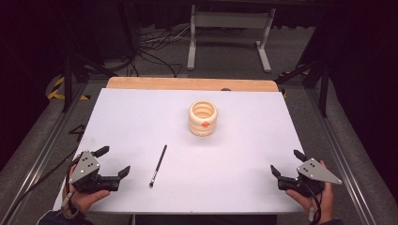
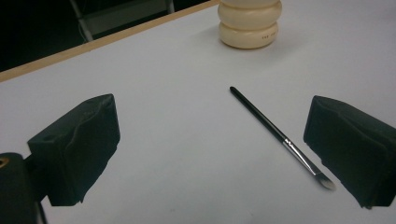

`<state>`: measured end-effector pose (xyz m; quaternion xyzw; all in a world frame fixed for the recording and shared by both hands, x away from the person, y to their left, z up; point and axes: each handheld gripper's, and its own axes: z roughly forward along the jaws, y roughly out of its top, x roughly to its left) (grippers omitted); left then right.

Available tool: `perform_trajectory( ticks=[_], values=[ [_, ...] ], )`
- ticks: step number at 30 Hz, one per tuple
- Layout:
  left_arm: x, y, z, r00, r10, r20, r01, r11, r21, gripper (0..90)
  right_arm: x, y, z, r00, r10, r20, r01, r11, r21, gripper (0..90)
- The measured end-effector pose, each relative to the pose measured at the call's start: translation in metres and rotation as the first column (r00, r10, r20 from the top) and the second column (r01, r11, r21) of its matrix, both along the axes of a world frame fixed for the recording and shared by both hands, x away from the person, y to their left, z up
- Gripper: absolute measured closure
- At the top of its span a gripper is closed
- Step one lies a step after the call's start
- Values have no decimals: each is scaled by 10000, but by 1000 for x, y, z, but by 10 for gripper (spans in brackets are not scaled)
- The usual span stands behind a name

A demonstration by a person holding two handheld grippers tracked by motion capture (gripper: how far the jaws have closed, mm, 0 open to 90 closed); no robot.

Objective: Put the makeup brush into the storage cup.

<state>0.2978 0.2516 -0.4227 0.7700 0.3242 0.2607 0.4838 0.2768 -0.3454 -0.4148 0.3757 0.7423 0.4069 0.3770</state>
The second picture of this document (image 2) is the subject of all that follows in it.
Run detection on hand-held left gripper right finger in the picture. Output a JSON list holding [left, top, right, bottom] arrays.
[[303, 94, 396, 210]]

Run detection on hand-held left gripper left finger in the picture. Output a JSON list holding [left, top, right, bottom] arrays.
[[26, 93, 121, 207]]

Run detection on black makeup brush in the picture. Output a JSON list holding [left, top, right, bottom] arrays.
[[229, 86, 337, 191]]

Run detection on cream ribbed ceramic holder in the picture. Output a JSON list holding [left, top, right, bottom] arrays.
[[217, 0, 283, 50]]

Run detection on grey metal stand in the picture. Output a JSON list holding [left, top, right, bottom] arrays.
[[68, 0, 176, 43]]

